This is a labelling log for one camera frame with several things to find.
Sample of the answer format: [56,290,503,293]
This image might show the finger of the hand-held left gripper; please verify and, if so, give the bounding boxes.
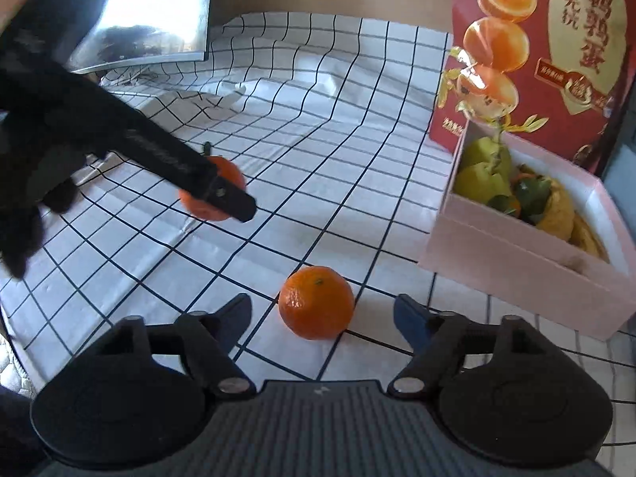
[206,174,258,223]

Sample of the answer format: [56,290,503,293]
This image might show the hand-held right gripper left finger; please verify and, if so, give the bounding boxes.
[84,293,255,401]

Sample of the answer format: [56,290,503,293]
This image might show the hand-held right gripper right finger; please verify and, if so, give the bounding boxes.
[388,294,560,399]

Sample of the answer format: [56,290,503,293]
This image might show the small orange mandarin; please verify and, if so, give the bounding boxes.
[179,142,248,222]
[278,266,355,341]

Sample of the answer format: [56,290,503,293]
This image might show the pink cardboard box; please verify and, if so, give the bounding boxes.
[417,119,636,341]

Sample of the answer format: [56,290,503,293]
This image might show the large yellow-green pear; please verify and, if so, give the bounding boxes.
[454,164,512,204]

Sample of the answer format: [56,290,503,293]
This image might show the large leafy orange mandarin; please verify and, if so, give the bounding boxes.
[512,174,553,227]

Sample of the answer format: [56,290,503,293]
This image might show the brown-spotted mango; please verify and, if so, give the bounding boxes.
[537,184,577,242]

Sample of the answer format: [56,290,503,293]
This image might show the long yellow banana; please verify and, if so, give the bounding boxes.
[571,213,611,264]

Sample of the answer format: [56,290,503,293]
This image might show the person's left hand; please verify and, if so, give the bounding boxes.
[0,181,76,279]

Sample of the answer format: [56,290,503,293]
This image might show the white checked tablecloth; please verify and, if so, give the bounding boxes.
[0,12,636,477]

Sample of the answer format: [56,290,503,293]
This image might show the dark glass panel case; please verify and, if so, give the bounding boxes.
[601,109,636,184]

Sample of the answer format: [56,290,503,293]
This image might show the red snack bag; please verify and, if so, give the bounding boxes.
[428,0,636,177]

